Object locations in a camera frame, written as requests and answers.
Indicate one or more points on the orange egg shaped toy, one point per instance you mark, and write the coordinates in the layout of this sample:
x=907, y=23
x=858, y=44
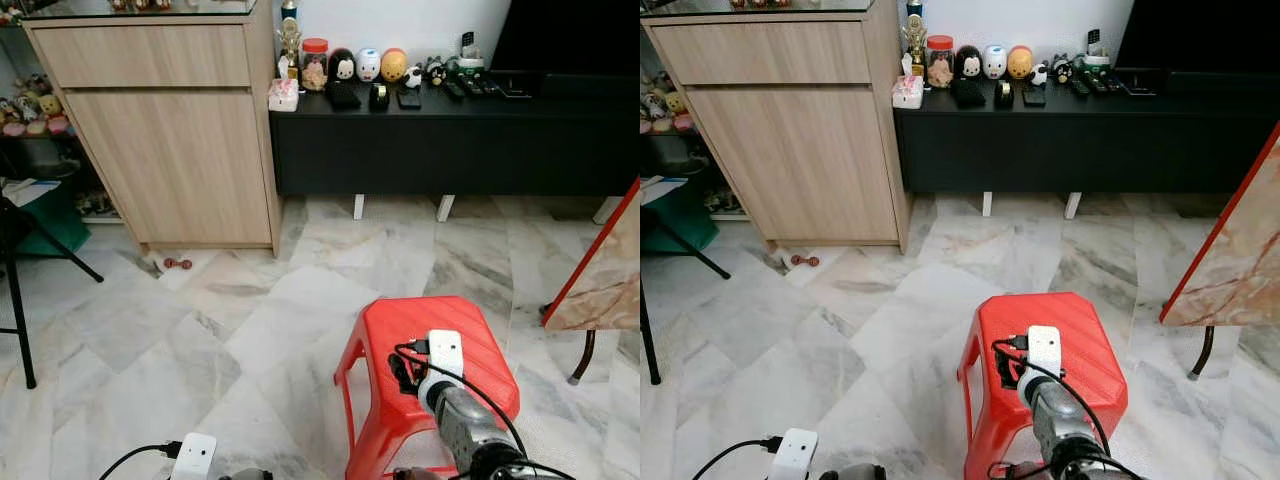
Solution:
x=1020, y=63
x=394, y=66

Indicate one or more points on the white paper sheet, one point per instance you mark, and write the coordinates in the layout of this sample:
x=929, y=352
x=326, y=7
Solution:
x=25, y=190
x=660, y=188

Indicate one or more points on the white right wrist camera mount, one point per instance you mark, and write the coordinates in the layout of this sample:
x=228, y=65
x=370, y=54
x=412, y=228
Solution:
x=445, y=355
x=1043, y=350

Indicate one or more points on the red lidded clear jar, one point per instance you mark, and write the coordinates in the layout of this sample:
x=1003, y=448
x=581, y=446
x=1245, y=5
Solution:
x=940, y=62
x=315, y=65

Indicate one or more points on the white console leg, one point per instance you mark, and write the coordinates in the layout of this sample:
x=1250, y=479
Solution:
x=988, y=205
x=445, y=208
x=358, y=207
x=1072, y=206

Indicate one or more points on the pink white tissue box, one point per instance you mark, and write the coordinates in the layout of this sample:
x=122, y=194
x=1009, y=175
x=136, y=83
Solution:
x=907, y=94
x=283, y=97

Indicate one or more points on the black wallet pouch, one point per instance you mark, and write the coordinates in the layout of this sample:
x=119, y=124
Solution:
x=968, y=94
x=344, y=97

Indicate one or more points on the marble pattern panel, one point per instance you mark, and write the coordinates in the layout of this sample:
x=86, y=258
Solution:
x=610, y=285
x=1240, y=250

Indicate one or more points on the black low console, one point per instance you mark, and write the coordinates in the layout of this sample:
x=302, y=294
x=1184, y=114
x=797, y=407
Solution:
x=450, y=150
x=1080, y=150

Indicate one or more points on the white green phone holder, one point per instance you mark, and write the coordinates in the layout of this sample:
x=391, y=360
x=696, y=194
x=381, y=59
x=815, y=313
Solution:
x=1096, y=57
x=471, y=60

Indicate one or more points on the black egg shaped toy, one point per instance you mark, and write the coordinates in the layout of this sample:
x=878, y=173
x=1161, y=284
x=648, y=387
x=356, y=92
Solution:
x=342, y=66
x=968, y=63

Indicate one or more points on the black tripod stand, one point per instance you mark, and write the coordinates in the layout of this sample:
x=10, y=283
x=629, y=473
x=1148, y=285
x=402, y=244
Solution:
x=655, y=375
x=29, y=378

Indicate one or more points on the green storage bin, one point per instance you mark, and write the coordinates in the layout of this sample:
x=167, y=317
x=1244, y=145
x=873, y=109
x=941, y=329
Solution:
x=50, y=225
x=680, y=225

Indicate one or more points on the light wooden cabinet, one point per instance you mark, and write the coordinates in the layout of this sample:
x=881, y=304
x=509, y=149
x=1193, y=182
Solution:
x=800, y=150
x=170, y=150

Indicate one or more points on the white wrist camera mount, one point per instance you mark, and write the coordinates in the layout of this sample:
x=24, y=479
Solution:
x=445, y=355
x=1043, y=350
x=795, y=452
x=195, y=455

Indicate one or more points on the gold trophy figurine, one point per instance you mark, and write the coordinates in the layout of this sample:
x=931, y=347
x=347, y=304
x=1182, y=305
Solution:
x=290, y=40
x=915, y=38

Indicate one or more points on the small red dumbbell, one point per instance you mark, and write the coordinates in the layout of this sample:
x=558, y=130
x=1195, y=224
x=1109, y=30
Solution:
x=177, y=264
x=804, y=261

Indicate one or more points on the white egg shaped toy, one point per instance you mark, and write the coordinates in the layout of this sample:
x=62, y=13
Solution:
x=994, y=62
x=368, y=65

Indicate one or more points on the black metal panel leg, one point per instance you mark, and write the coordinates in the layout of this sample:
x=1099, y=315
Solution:
x=583, y=360
x=1203, y=355

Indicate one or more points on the black phone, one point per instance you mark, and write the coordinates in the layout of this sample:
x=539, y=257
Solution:
x=1034, y=97
x=409, y=99

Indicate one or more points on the red plastic stool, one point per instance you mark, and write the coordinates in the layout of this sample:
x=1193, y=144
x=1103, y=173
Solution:
x=480, y=330
x=1090, y=330

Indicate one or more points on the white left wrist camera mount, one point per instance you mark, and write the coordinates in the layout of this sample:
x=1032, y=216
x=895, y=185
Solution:
x=195, y=455
x=795, y=452

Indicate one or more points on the small panda toy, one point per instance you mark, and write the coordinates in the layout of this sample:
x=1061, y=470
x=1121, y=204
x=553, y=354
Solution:
x=1039, y=74
x=413, y=77

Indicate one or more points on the black television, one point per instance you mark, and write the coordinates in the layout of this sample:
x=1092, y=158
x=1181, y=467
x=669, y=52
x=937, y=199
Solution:
x=570, y=35
x=1200, y=32

